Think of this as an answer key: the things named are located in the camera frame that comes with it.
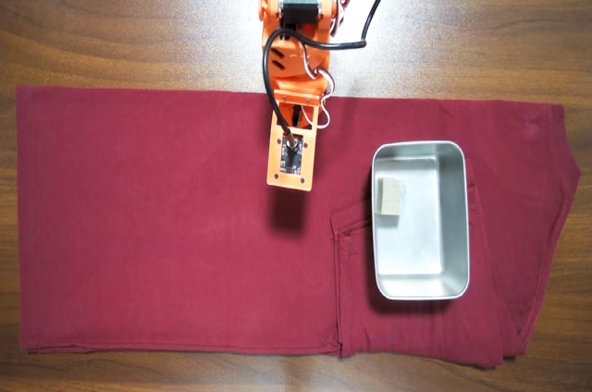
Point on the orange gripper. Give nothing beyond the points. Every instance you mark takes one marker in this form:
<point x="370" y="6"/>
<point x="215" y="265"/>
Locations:
<point x="306" y="118"/>

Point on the beige foam cube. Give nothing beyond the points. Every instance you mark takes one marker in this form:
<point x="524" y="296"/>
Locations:
<point x="388" y="198"/>

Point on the rectangular metal tray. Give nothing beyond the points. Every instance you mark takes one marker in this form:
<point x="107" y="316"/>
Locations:
<point x="425" y="244"/>

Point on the dark red cloth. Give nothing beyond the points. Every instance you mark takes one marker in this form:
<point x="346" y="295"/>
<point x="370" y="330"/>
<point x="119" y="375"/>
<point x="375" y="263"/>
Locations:
<point x="139" y="225"/>

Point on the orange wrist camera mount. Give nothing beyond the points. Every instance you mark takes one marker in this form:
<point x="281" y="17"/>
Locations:
<point x="275" y="175"/>

